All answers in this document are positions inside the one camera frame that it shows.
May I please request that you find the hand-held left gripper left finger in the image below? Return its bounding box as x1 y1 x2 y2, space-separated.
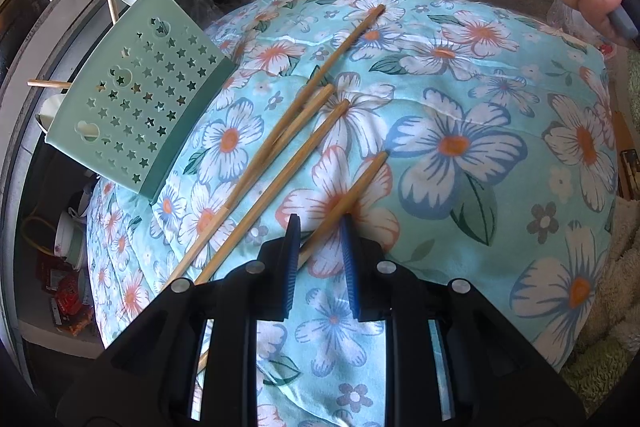
57 213 303 427

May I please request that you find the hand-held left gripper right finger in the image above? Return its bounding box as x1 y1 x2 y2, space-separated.
341 213 587 427

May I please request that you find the mint green utensil holder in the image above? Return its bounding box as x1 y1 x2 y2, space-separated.
44 0 237 206

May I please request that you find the clear plastic bag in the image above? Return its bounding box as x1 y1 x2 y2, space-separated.
546 0 602 44

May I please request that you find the floral blue blanket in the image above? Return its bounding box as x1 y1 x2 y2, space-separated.
85 0 618 427

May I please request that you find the green bowl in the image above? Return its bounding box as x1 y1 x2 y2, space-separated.
64 232 90 272

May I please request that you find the white ceramic bowl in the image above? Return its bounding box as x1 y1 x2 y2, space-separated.
54 208 87 260

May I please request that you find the red snack packet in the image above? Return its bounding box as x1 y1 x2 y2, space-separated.
46 276 94 339

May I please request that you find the black pot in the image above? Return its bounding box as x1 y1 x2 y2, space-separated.
0 0 54 80

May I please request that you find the yellow hose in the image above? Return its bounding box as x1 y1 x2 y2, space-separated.
21 215 64 259

